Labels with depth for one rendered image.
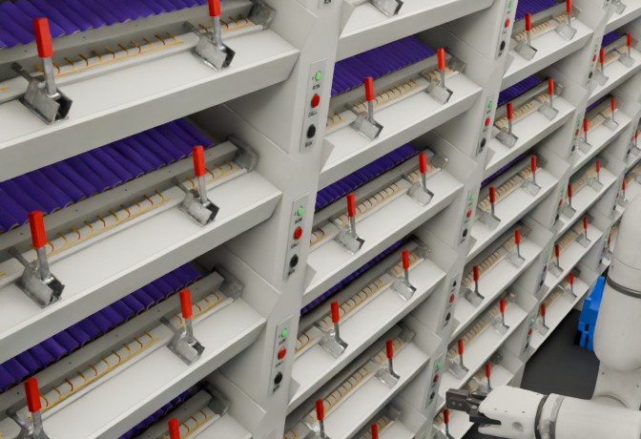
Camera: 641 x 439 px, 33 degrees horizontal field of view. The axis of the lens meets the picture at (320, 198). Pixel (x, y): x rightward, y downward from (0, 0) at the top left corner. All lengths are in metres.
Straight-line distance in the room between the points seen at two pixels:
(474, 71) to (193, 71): 0.92
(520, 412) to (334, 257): 0.40
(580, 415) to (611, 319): 0.18
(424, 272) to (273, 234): 0.72
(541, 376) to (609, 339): 1.55
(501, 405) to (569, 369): 1.50
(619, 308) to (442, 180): 0.52
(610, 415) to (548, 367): 1.52
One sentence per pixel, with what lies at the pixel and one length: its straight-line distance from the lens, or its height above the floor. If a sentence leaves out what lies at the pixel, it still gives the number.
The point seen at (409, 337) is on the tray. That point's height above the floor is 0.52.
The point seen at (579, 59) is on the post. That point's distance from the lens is 2.70.
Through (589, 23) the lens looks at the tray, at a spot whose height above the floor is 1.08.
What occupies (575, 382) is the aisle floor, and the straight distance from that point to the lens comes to 3.27.
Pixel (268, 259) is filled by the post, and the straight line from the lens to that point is 1.47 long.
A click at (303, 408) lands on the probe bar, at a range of 1.94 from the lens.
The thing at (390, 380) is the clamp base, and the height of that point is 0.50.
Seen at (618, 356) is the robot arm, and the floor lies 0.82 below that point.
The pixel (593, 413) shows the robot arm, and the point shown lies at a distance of 1.80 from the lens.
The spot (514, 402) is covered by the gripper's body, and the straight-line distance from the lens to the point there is 1.85.
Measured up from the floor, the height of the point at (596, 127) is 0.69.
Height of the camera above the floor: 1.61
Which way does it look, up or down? 23 degrees down
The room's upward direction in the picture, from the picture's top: 8 degrees clockwise
